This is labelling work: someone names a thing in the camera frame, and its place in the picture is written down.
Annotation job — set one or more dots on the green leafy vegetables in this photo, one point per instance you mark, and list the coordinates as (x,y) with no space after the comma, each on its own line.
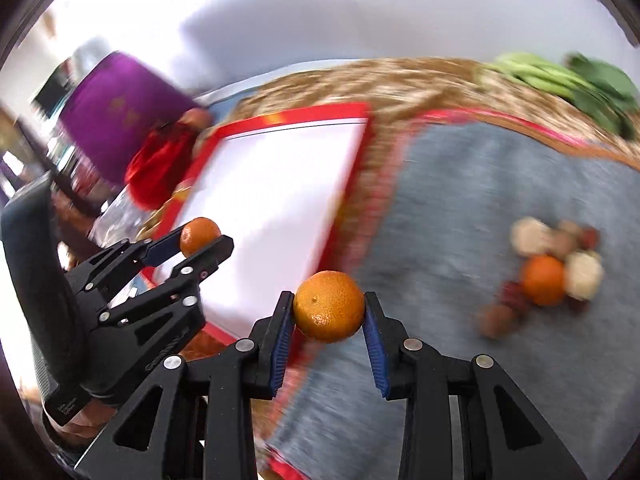
(600,90)

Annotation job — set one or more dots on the clear plastic bag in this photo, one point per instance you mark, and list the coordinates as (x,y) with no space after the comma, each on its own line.
(121,220)

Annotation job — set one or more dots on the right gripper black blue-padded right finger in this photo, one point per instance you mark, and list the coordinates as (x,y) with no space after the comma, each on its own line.
(503,436)

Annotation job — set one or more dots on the small orange tangerine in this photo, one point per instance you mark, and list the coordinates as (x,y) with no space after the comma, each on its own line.
(197,234)

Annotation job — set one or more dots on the purple gift bag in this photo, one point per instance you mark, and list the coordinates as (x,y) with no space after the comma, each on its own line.
(110,112)

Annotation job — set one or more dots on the pale peeled fruit chunk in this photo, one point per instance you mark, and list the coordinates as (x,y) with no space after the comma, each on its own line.
(530,237)

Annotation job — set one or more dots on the brown longan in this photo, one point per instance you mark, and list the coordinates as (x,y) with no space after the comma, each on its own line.
(571,227)
(562,244)

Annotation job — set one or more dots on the dark red jujube date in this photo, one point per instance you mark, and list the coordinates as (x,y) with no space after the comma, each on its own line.
(589,238)

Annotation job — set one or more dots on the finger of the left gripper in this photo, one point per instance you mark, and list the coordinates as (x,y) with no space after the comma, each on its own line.
(183,282)
(115,266)

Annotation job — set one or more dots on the grey felt mat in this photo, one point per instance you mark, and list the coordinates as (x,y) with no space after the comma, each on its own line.
(443,251)

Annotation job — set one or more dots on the brown longan fruit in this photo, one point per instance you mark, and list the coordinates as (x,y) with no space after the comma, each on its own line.
(496,321)

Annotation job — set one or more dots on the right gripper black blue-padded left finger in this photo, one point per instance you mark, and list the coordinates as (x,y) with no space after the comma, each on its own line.
(192,419)

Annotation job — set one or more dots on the gold patterned blanket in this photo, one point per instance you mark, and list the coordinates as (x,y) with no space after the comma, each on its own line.
(406,97)

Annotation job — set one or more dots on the red drawstring pouch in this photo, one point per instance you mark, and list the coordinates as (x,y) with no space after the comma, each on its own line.
(160,164)

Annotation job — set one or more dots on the red-rimmed white box tray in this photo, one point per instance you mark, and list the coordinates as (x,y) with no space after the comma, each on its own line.
(274,184)

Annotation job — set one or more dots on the person's left hand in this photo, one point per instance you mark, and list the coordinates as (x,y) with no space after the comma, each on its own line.
(86,424)

